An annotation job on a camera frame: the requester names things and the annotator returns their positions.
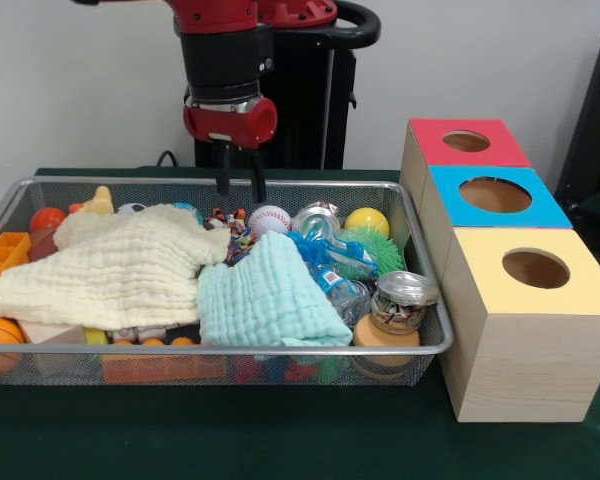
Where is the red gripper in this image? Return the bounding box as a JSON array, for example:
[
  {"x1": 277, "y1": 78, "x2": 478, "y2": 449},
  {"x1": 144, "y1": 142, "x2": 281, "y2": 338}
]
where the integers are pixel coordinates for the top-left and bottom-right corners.
[{"x1": 182, "y1": 97, "x2": 279, "y2": 203}]

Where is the cream muslin cloth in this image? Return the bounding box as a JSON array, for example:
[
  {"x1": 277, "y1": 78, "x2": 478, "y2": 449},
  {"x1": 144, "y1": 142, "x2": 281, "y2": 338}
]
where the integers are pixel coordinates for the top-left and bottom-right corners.
[{"x1": 0, "y1": 203, "x2": 231, "y2": 331}]

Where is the silver mesh bin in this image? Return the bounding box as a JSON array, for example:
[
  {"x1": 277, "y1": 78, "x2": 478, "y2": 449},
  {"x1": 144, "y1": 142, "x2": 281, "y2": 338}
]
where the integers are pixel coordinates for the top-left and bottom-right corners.
[{"x1": 0, "y1": 175, "x2": 455, "y2": 387}]

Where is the wooden three-hole box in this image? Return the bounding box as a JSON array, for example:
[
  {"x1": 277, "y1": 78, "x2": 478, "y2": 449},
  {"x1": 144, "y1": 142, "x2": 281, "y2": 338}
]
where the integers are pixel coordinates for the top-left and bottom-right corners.
[{"x1": 398, "y1": 118, "x2": 600, "y2": 424}]

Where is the white baseball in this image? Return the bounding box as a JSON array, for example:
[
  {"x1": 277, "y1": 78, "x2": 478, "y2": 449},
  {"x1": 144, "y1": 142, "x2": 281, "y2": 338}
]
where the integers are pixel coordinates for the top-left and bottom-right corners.
[{"x1": 247, "y1": 204, "x2": 292, "y2": 238}]

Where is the mint green muslin cloth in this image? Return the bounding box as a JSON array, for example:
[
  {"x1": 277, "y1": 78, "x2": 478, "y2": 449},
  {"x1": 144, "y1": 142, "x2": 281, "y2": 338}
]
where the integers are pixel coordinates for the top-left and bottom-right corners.
[{"x1": 197, "y1": 230, "x2": 355, "y2": 348}]

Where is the yellow ball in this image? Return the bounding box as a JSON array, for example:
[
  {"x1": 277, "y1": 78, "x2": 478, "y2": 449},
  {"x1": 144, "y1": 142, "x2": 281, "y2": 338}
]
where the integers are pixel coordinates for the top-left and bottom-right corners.
[{"x1": 343, "y1": 207, "x2": 390, "y2": 237}]

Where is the yellow rubber duck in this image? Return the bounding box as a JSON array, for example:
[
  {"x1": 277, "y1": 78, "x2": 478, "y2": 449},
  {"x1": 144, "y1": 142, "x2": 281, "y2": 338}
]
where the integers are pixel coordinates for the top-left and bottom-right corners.
[{"x1": 69, "y1": 185, "x2": 116, "y2": 214}]

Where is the green spiky ball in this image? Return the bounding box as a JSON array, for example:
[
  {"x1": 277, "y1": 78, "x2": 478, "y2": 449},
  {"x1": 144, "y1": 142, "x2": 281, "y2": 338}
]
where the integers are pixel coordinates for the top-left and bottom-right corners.
[{"x1": 337, "y1": 227, "x2": 407, "y2": 277}]

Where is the red-orange ball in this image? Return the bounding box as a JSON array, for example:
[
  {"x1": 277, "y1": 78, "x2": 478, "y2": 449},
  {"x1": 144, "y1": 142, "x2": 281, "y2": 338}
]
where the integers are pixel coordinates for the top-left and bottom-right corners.
[{"x1": 29, "y1": 206, "x2": 69, "y2": 234}]

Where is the crushed drink can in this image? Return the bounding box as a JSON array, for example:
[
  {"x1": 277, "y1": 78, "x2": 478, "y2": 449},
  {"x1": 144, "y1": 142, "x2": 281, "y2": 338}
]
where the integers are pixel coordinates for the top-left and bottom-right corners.
[{"x1": 370, "y1": 271, "x2": 441, "y2": 336}]

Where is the orange plastic grid tray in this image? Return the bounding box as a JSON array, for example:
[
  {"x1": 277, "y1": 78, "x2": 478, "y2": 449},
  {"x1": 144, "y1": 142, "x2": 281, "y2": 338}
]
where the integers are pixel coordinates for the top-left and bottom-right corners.
[{"x1": 0, "y1": 231, "x2": 33, "y2": 321}]

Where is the dark green table cloth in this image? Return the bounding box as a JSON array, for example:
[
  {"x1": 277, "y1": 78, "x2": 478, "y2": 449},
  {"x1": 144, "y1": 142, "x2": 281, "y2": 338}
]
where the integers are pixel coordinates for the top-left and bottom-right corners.
[{"x1": 0, "y1": 167, "x2": 600, "y2": 480}]

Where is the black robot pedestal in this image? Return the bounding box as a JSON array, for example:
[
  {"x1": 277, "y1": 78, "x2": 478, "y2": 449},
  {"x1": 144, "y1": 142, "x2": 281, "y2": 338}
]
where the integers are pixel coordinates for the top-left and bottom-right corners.
[{"x1": 193, "y1": 0, "x2": 382, "y2": 170}]

